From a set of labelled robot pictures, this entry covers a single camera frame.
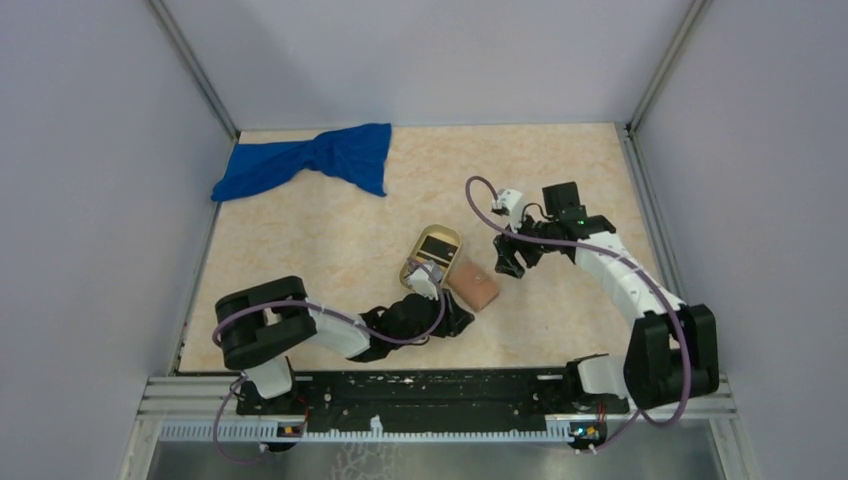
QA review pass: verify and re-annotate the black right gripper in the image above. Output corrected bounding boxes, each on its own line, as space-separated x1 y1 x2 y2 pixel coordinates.
493 207 558 279

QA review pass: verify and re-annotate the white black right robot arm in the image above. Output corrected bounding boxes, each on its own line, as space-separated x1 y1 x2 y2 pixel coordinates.
491 182 719 412

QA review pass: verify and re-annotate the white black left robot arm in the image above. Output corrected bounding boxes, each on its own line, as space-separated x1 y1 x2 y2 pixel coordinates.
213 276 475 414

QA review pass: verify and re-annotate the black VIP card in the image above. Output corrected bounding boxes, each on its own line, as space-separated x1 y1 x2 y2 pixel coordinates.
416 235 459 268

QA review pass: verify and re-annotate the beige oval plastic tray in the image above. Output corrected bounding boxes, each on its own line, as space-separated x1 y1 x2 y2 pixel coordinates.
398 224 462 292

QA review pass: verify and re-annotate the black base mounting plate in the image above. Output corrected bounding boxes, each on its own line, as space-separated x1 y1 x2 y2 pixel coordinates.
236 367 631 434

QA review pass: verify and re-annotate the blue cloth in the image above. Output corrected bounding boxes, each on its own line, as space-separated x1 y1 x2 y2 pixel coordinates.
211 123 393 203

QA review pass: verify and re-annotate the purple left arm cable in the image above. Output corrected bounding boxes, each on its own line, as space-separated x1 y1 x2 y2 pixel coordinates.
211 258 448 465

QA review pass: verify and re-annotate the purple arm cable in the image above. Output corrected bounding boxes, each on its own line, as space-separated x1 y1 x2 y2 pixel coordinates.
464 175 694 455
211 258 448 465

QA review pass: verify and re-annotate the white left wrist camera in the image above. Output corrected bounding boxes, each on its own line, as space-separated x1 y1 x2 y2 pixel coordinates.
402 259 444 299

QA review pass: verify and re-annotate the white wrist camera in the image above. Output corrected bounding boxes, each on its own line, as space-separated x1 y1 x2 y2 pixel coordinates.
490 188 527 217
402 259 444 299

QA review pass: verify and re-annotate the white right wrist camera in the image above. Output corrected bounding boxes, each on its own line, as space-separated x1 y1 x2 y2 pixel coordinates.
490 188 527 217

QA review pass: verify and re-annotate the white slotted cable duct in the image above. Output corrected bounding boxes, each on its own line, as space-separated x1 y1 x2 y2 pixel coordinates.
159 417 573 443

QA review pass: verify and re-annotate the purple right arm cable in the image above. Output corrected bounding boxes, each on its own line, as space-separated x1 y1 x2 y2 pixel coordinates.
464 175 694 455

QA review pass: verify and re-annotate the aluminium front rail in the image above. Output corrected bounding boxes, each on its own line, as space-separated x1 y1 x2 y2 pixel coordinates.
137 374 738 419

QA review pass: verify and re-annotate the aluminium right corner post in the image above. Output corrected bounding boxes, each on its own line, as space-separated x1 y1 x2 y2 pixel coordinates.
626 0 713 137

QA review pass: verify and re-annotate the aluminium corner post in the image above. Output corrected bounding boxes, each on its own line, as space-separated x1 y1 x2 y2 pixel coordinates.
144 0 241 141
626 0 713 137

